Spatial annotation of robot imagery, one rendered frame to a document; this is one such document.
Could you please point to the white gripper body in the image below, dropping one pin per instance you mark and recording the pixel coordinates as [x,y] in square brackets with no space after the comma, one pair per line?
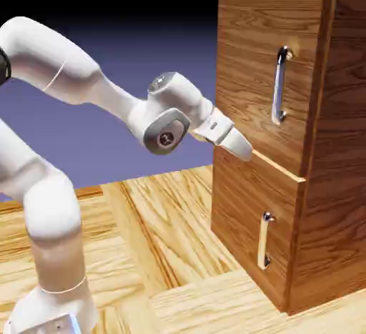
[238,143]

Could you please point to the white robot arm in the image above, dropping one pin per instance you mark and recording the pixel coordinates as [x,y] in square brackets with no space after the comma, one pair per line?
[57,62]

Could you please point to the small wooden cabinet door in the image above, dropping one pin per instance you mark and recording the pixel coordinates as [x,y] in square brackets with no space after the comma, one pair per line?
[243,213]

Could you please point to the large wooden cabinet door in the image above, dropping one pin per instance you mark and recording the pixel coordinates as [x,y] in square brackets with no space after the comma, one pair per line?
[248,62]

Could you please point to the brown wooden cabinet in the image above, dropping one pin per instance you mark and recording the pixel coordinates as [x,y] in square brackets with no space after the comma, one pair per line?
[334,151]

